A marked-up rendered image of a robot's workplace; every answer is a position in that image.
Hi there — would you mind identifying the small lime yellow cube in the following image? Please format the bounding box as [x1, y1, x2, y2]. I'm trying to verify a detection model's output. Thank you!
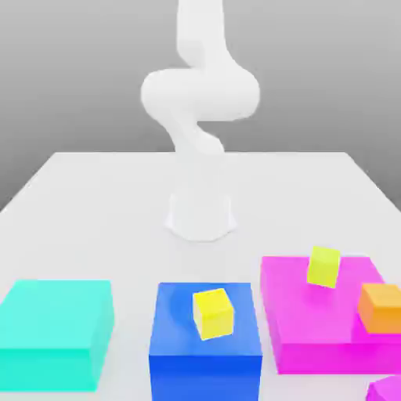
[306, 245, 341, 290]

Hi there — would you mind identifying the small orange cube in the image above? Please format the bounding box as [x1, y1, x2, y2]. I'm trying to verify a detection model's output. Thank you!
[357, 282, 401, 334]

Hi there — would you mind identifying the small magenta cube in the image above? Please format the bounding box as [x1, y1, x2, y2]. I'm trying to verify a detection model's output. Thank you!
[365, 374, 401, 401]

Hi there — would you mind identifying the large magenta box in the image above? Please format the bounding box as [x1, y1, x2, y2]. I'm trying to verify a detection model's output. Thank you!
[259, 255, 401, 376]

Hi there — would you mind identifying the large blue box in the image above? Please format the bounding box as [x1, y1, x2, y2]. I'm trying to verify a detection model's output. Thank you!
[148, 282, 263, 401]

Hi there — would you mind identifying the large cyan box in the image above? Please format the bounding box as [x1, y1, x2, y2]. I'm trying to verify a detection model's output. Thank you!
[0, 279, 116, 393]

